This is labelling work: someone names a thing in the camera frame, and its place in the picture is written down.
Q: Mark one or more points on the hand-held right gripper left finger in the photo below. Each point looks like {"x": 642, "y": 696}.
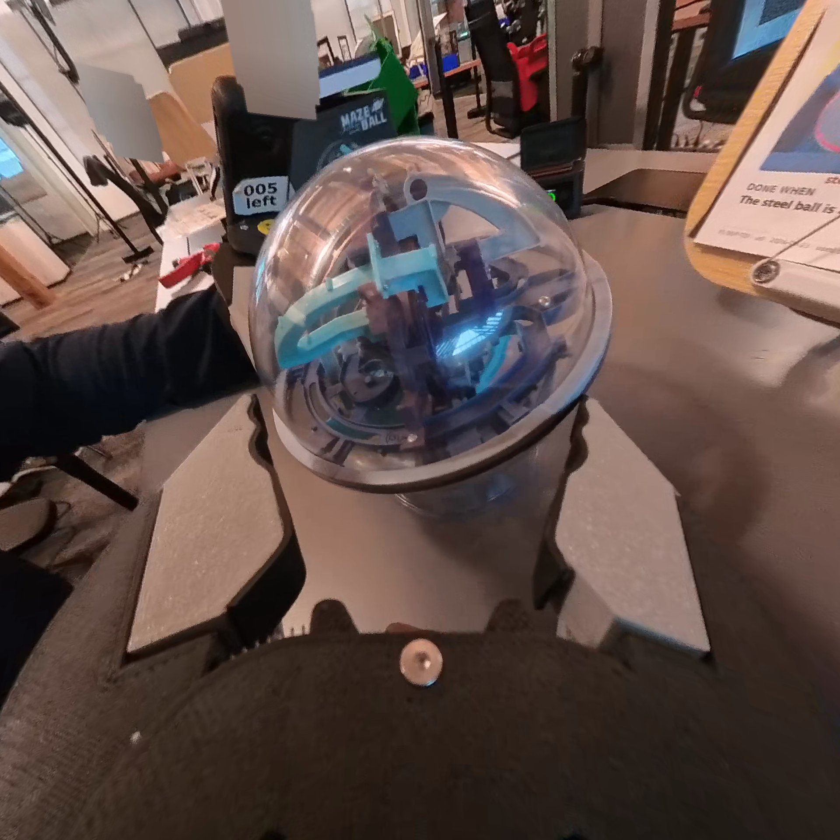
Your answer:
{"x": 210, "y": 538}

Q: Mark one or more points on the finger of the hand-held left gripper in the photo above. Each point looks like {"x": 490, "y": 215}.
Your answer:
{"x": 237, "y": 282}

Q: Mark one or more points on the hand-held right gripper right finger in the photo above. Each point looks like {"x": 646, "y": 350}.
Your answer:
{"x": 623, "y": 538}

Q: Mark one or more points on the clear maze ball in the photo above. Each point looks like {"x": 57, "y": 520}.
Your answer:
{"x": 426, "y": 315}

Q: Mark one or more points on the person's left forearm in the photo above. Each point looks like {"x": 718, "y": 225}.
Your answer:
{"x": 98, "y": 380}

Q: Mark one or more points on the dark maze ball box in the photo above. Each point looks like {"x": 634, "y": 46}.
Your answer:
{"x": 358, "y": 121}

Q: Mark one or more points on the red hand tool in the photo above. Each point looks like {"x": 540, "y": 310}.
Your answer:
{"x": 187, "y": 266}

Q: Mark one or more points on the black floor stand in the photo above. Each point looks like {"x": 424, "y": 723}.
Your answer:
{"x": 124, "y": 197}

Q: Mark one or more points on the black office chair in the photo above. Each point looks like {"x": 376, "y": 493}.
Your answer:
{"x": 499, "y": 79}

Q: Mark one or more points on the wooden board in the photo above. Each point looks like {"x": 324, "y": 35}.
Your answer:
{"x": 712, "y": 266}

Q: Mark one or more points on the small black screen device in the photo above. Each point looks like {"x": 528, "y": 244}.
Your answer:
{"x": 558, "y": 148}

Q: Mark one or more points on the printed instruction sheet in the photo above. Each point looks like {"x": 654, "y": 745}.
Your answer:
{"x": 787, "y": 216}

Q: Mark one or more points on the black computer monitor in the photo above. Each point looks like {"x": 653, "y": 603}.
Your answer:
{"x": 722, "y": 79}

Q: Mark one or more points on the wooden post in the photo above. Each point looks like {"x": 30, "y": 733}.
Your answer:
{"x": 26, "y": 275}

